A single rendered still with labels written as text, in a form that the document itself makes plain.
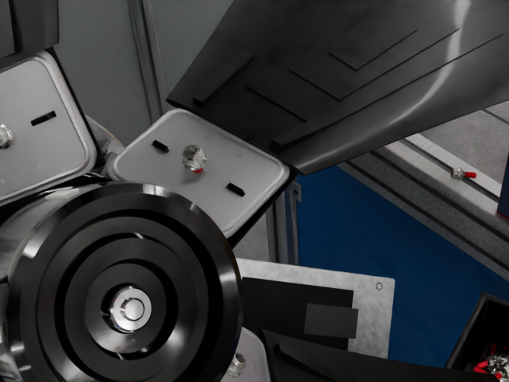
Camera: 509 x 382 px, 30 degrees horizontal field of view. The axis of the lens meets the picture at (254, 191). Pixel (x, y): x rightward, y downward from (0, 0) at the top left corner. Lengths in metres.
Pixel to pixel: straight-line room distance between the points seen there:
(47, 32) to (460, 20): 0.27
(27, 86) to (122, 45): 1.01
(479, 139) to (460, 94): 1.66
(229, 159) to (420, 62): 0.14
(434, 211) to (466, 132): 1.25
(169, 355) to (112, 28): 1.04
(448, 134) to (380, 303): 1.56
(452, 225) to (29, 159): 0.61
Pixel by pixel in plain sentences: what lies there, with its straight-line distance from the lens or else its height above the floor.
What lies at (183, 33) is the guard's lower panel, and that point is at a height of 0.61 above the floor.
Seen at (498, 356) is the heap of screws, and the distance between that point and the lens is 0.89.
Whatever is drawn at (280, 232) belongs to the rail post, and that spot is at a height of 0.57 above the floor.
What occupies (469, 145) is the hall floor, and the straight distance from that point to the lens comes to 2.23.
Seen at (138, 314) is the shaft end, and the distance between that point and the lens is 0.45.
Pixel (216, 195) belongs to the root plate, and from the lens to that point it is 0.51.
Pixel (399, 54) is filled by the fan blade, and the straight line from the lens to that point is 0.59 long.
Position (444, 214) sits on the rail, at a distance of 1.01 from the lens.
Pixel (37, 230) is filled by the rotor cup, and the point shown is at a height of 1.27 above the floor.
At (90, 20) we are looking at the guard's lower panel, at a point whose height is 0.73.
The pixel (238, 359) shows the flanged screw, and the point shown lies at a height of 1.12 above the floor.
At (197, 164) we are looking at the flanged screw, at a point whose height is 1.21.
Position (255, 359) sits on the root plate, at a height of 1.10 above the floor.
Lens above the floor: 1.58
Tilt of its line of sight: 48 degrees down
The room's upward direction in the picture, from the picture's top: 5 degrees counter-clockwise
